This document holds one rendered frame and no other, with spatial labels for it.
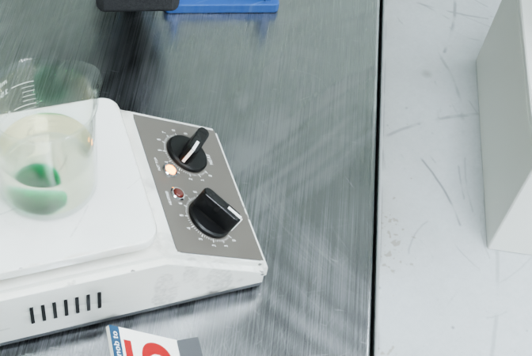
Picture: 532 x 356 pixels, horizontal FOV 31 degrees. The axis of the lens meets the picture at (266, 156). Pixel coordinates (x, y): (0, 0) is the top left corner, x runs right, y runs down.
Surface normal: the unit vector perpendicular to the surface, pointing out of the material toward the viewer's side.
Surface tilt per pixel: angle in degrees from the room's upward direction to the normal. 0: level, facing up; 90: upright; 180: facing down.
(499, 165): 90
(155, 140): 30
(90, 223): 0
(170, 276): 90
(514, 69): 90
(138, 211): 0
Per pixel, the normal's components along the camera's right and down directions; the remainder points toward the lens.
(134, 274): 0.32, 0.77
